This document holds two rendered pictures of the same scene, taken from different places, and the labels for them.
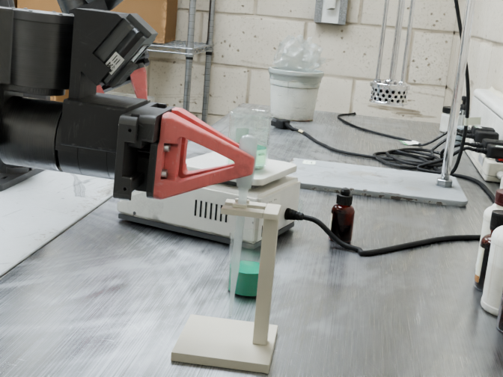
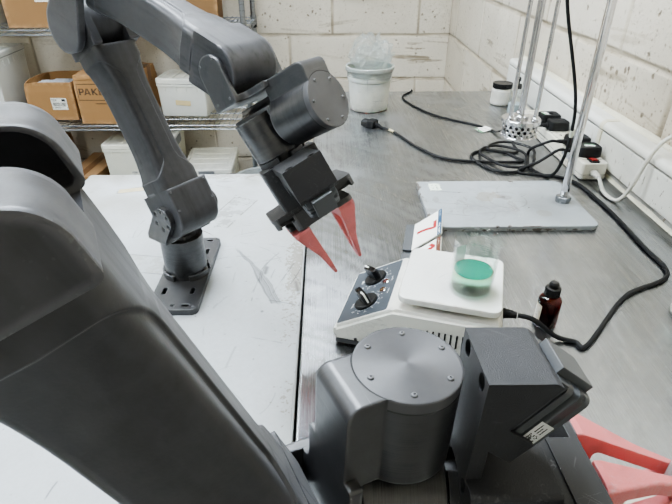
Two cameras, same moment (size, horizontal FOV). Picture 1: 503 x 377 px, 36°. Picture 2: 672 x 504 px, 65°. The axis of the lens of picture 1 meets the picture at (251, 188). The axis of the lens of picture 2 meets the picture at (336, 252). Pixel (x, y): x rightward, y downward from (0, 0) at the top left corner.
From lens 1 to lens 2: 0.52 m
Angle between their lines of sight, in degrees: 19
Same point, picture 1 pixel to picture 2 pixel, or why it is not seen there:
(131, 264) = not seen: hidden behind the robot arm
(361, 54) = (379, 12)
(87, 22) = (507, 399)
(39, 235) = (281, 401)
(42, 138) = not seen: outside the picture
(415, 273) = (646, 372)
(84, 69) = (494, 449)
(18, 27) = (397, 422)
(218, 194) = (453, 326)
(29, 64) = (414, 461)
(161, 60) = not seen: hidden behind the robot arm
